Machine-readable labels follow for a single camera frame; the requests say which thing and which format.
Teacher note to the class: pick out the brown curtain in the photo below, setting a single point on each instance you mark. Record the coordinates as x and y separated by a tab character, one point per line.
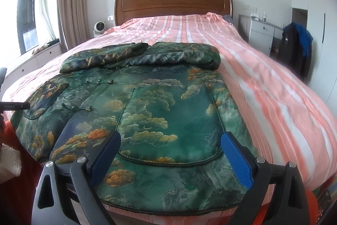
73	3

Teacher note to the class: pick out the dark framed window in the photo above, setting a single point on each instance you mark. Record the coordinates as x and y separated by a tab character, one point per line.
26	19

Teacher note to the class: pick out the patterned cushion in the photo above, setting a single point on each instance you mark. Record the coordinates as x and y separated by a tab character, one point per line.
39	49

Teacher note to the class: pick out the small white fan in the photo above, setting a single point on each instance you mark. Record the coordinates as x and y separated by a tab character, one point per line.
98	28

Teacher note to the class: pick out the green brocade jacket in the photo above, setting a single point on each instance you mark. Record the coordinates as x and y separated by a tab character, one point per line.
168	119

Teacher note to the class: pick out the orange fuzzy cloth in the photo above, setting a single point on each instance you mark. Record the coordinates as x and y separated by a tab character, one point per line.
21	193

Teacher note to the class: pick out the bed with pink striped sheet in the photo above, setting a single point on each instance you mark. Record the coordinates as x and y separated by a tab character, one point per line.
263	69

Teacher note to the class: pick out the white bedside drawer cabinet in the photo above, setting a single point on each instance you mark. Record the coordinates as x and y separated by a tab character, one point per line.
260	32

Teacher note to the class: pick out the white fuzzy cloth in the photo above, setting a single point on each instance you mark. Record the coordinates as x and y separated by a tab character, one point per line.
10	159

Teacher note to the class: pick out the white window bench cabinet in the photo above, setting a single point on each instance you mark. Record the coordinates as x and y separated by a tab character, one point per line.
44	56

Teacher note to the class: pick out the white wardrobe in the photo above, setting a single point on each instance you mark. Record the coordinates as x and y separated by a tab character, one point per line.
316	3

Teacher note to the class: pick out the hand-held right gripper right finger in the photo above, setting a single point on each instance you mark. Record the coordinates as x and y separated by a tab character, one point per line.
237	161

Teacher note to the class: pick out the wooden headboard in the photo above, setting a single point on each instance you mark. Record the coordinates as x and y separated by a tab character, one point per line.
173	2

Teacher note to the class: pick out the blue hanging garment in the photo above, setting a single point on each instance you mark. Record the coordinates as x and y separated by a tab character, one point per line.
305	37

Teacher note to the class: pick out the dark hanging jacket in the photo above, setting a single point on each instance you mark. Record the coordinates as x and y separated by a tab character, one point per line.
292	51

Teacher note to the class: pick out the white sheer curtain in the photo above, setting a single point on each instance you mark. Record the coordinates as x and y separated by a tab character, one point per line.
43	11

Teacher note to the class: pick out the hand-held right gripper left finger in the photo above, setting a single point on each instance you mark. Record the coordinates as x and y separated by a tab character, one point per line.
105	159

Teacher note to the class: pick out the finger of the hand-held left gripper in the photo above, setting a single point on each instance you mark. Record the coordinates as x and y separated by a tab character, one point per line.
2	80
26	105

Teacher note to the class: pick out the blue pillow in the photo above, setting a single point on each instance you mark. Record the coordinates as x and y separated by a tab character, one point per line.
228	18

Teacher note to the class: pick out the clear bottle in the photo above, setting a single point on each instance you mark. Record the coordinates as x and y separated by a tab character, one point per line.
264	17

